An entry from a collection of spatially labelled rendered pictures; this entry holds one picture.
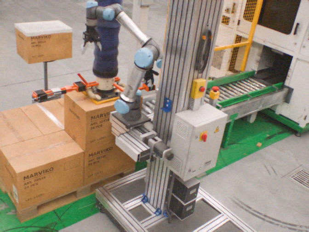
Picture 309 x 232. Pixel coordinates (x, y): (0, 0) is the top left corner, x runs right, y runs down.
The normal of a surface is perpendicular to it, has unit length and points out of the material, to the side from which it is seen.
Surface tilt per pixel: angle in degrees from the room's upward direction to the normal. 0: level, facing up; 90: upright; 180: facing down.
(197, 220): 0
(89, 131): 90
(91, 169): 90
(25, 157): 0
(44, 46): 90
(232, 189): 0
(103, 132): 90
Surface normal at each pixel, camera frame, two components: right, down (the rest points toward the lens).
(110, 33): 0.43, 0.64
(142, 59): -0.35, 0.31
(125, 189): 0.11, -0.86
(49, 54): 0.62, 0.45
